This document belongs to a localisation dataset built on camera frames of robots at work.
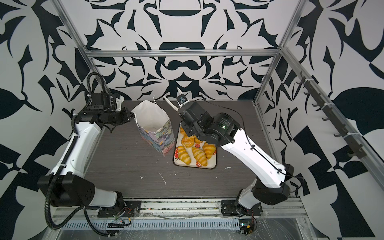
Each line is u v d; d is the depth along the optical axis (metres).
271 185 0.40
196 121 0.41
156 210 0.76
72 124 0.50
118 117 0.66
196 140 0.95
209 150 0.91
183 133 1.00
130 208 0.73
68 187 0.40
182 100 0.49
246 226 0.71
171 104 0.67
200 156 0.88
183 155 0.89
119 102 0.70
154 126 1.05
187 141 0.94
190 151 0.93
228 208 0.74
